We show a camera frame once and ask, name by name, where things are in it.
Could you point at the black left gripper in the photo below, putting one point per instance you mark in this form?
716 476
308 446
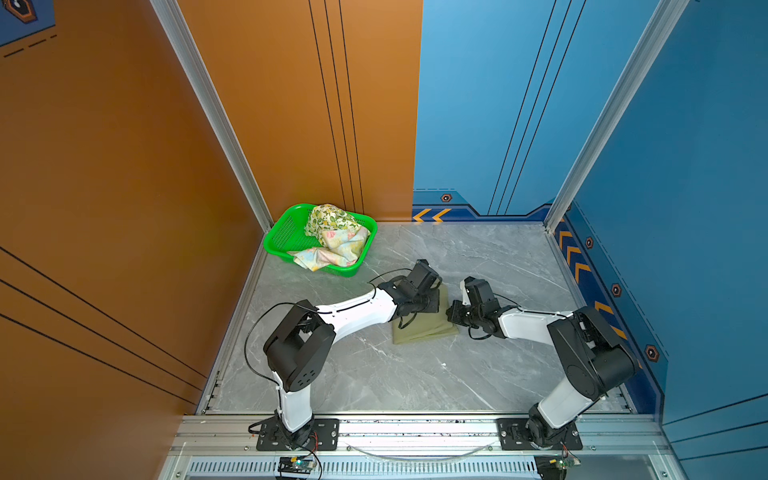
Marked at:
434 297

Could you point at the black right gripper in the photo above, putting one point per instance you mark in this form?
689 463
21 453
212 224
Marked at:
454 316

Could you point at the olive green skirt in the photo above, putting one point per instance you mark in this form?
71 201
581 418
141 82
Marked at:
427 326

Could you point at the pastel floral skirt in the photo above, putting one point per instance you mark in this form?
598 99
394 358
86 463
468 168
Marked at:
339 248

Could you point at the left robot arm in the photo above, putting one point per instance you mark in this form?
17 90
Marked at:
298 348

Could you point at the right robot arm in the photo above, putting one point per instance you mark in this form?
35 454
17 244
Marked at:
593 357

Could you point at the lemon print skirt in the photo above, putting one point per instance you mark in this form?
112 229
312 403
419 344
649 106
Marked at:
326 218

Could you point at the green plastic basket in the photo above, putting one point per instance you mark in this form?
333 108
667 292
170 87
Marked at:
288 235

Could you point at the right circuit board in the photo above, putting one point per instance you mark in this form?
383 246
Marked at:
555 468

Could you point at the circuit board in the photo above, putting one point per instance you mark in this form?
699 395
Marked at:
297 468
555 468

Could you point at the left circuit board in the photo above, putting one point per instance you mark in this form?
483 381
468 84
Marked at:
297 468

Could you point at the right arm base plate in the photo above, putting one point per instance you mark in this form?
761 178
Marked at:
535 434

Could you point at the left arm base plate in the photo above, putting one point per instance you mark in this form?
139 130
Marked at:
317 435

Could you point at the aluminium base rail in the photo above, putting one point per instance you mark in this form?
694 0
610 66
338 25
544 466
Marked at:
422 446

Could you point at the aluminium corner post right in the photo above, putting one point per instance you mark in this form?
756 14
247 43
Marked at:
655 35

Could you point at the aluminium corner post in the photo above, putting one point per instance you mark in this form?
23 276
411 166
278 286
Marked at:
177 31
655 35

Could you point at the aluminium corner post left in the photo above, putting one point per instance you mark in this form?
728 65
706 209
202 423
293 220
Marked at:
177 31

